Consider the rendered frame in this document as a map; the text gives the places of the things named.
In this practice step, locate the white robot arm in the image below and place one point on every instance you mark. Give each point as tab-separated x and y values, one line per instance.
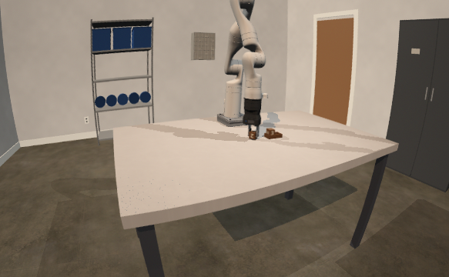
242	34

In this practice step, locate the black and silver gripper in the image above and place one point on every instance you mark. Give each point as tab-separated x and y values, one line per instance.
252	107

